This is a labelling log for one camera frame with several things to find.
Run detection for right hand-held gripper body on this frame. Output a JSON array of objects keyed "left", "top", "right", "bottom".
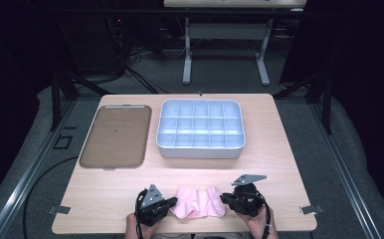
[{"left": 228, "top": 173, "right": 268, "bottom": 218}]

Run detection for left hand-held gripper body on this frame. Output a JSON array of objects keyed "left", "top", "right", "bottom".
[{"left": 134, "top": 183, "right": 168, "bottom": 227}]

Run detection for pink sock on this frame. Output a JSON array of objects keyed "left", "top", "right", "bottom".
[{"left": 169, "top": 184, "right": 227, "bottom": 220}]

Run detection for person's left hand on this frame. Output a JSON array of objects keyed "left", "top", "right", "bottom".
[{"left": 124, "top": 213, "right": 158, "bottom": 239}]

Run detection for white divided storage box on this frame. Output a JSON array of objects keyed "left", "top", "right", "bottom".
[{"left": 155, "top": 98, "right": 247, "bottom": 159}]

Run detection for brown tray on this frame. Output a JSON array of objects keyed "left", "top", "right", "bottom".
[{"left": 79, "top": 104, "right": 153, "bottom": 171}]

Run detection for dark curtain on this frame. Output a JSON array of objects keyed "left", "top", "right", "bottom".
[
  {"left": 279, "top": 0, "right": 384, "bottom": 215},
  {"left": 0, "top": 0, "right": 60, "bottom": 212}
]

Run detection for desk with white legs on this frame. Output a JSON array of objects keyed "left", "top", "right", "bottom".
[{"left": 163, "top": 0, "right": 307, "bottom": 87}]

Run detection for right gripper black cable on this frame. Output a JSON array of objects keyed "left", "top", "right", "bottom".
[{"left": 246, "top": 191, "right": 274, "bottom": 239}]

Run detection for metal table bracket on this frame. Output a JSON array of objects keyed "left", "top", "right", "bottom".
[
  {"left": 46, "top": 205, "right": 72, "bottom": 215},
  {"left": 298, "top": 204, "right": 324, "bottom": 215}
]

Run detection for aluminium floor rail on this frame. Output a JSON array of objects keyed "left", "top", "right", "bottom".
[
  {"left": 0, "top": 99, "right": 79, "bottom": 239},
  {"left": 307, "top": 99, "right": 383, "bottom": 239}
]

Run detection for bundle of dark cables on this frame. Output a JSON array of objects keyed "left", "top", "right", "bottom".
[{"left": 106, "top": 16, "right": 169, "bottom": 96}]

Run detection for black floor cable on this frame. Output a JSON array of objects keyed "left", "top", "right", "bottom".
[{"left": 21, "top": 155, "right": 80, "bottom": 239}]

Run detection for black frame strut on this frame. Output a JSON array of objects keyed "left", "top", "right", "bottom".
[
  {"left": 273, "top": 71, "right": 334, "bottom": 135},
  {"left": 49, "top": 71, "right": 112, "bottom": 132}
]

